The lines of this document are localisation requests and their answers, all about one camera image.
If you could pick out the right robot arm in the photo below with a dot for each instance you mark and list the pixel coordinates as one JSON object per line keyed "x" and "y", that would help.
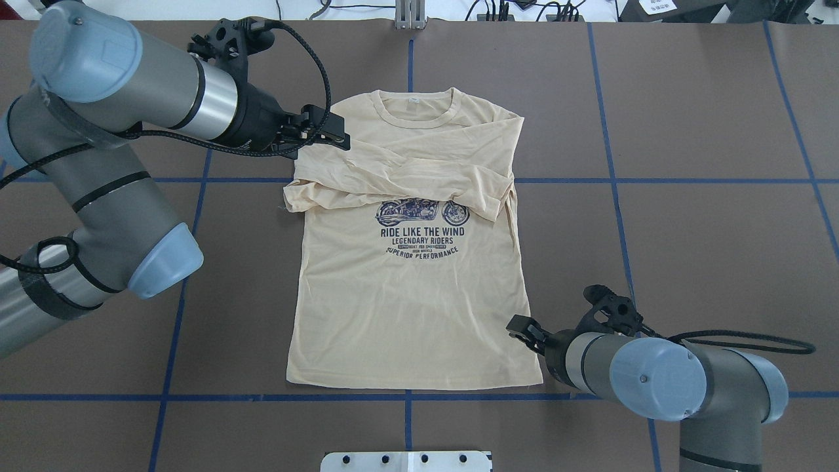
{"x": 721, "y": 398}

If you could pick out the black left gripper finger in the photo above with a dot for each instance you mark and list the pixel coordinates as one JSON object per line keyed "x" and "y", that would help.
{"x": 341, "y": 141}
{"x": 316, "y": 119}

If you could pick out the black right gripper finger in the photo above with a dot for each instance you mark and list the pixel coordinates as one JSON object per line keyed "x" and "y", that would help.
{"x": 527, "y": 330}

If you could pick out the cream long-sleeve printed shirt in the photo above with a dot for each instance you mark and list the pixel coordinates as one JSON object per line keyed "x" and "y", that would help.
{"x": 411, "y": 261}

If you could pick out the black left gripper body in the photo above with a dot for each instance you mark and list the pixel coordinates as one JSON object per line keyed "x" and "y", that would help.
{"x": 257, "y": 119}

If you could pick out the aluminium frame post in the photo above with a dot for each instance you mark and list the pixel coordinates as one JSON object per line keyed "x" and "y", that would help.
{"x": 410, "y": 15}

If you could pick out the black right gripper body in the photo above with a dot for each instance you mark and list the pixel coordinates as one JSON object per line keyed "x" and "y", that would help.
{"x": 555, "y": 352}

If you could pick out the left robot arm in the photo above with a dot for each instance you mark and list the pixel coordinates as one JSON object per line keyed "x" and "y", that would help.
{"x": 99, "y": 84}

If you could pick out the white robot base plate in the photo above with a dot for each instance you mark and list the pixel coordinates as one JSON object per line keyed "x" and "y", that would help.
{"x": 444, "y": 460}

